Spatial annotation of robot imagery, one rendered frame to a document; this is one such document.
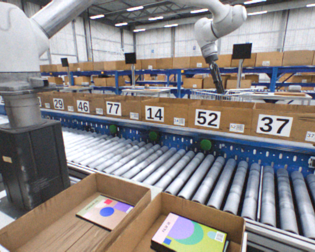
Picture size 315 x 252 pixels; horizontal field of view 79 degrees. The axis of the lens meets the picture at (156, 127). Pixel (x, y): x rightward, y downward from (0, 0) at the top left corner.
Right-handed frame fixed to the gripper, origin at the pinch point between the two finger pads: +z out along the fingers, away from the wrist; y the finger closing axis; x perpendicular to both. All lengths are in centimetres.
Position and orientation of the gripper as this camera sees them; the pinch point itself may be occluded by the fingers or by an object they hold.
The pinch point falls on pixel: (219, 88)
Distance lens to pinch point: 125.3
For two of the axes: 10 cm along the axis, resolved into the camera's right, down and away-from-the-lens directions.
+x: 8.1, -2.1, -5.4
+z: 3.1, 9.5, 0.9
